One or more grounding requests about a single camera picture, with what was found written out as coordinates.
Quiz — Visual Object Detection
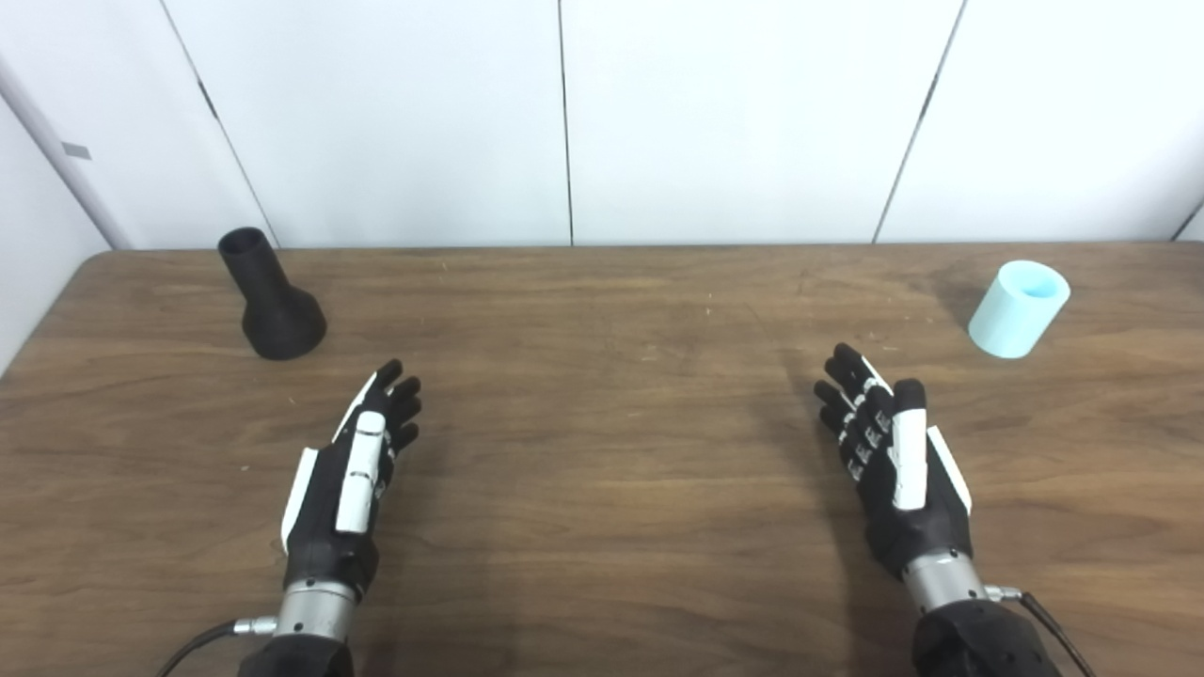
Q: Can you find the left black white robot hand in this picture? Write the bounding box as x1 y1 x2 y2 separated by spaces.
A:
280 359 422 595

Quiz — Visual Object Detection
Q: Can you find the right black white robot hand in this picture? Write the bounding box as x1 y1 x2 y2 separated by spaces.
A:
814 342 974 579

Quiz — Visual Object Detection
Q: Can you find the light-blue hose piece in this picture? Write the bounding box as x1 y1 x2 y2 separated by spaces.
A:
968 260 1071 359

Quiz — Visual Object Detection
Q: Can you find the black flared nozzle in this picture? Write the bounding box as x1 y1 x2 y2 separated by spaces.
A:
217 228 328 361

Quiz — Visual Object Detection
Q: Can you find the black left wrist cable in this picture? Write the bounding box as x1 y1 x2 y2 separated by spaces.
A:
155 616 278 677

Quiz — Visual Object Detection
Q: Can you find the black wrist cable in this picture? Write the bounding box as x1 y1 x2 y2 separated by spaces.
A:
155 616 278 677
986 585 1097 677

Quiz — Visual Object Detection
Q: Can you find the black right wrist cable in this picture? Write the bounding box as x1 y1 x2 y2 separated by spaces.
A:
986 585 1097 677

